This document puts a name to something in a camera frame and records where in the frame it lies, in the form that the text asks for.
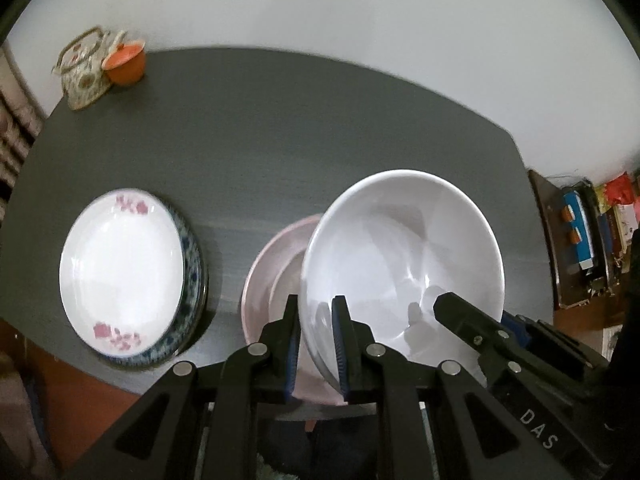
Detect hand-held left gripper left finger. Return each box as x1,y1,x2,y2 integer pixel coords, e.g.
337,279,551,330
62,294,302,480

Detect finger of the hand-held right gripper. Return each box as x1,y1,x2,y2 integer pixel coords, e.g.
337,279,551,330
432,291,523,388
501,311,533,356

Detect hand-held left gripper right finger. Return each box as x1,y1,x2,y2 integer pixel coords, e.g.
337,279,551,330
331,295,571,480

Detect large pink bowl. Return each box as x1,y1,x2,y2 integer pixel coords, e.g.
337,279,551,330
240,213,351,407

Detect large blue floral plate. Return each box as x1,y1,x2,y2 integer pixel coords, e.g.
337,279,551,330
97,195,208,372

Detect white plate pink flowers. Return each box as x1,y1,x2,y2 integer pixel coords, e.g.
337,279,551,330
59,189,185,357

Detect dark wooden side cabinet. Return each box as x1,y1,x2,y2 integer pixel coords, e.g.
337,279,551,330
528,169,618,311

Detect green fluffy mat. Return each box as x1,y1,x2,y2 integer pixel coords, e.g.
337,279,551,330
256,452,281,480

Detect red yellow packets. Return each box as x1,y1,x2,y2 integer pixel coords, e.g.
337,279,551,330
595,170,640,261

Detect orange lidded teacup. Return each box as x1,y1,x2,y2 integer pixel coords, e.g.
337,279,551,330
101,38,147,87

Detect floral ceramic teapot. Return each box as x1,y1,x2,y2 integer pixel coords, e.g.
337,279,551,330
51,26,128,111

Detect wooden chair back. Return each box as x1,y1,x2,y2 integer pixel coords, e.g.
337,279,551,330
0,42,46,221

